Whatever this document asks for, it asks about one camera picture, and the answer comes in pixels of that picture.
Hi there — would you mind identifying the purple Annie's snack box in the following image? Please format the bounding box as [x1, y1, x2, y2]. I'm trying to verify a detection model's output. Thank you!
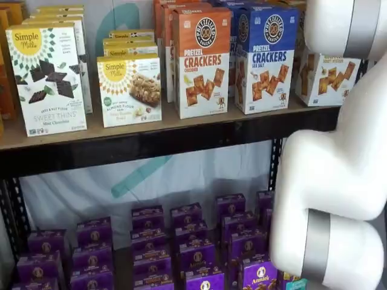
[174, 222, 208, 245]
[130, 228, 166, 251]
[16, 250, 61, 280]
[72, 246, 113, 272]
[132, 247, 173, 274]
[262, 208, 273, 232]
[184, 270, 225, 290]
[131, 205, 164, 230]
[70, 270, 115, 290]
[178, 241, 216, 271]
[11, 277, 60, 290]
[134, 271, 175, 290]
[171, 202, 203, 227]
[76, 216, 112, 248]
[27, 230, 67, 257]
[256, 190, 275, 212]

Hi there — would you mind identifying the blue pretzel crackers box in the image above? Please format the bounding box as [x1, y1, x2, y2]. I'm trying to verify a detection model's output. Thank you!
[234, 5, 300, 115]
[210, 0, 242, 8]
[223, 0, 284, 98]

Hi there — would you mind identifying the purple Annie's box teal band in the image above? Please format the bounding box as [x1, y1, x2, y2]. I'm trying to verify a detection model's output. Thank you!
[278, 270, 308, 290]

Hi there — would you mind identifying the orange pretzel crackers box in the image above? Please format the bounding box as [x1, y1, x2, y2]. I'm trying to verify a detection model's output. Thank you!
[172, 6, 232, 119]
[161, 2, 212, 103]
[153, 0, 194, 91]

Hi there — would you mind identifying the white side sheet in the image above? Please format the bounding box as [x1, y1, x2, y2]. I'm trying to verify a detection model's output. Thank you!
[0, 208, 16, 290]

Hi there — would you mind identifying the black metal rack frame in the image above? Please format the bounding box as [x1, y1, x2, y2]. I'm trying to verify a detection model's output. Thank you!
[0, 57, 377, 290]

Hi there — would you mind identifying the purple Annie's chocolate grahams box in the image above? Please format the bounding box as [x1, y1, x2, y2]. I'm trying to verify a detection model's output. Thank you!
[238, 261, 278, 290]
[215, 195, 246, 218]
[221, 211, 256, 239]
[229, 231, 268, 262]

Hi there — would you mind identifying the wooden shelf board with crackers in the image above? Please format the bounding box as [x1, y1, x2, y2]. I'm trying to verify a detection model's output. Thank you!
[0, 96, 344, 151]

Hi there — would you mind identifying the white backdrop with teal logo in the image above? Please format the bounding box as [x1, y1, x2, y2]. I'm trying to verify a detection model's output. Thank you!
[18, 0, 275, 233]

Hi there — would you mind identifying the Simple Mills almond bars box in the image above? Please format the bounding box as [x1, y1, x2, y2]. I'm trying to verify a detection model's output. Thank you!
[108, 29, 155, 42]
[96, 53, 163, 128]
[102, 37, 160, 59]

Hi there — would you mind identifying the orange snack box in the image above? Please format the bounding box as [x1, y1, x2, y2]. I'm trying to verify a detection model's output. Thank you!
[0, 8, 18, 121]
[5, 1, 27, 27]

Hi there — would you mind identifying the Simple Mills Sweet Thins box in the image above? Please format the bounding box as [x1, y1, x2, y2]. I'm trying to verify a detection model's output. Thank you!
[29, 12, 85, 19]
[33, 8, 85, 15]
[37, 4, 85, 10]
[21, 17, 94, 115]
[5, 22, 88, 137]

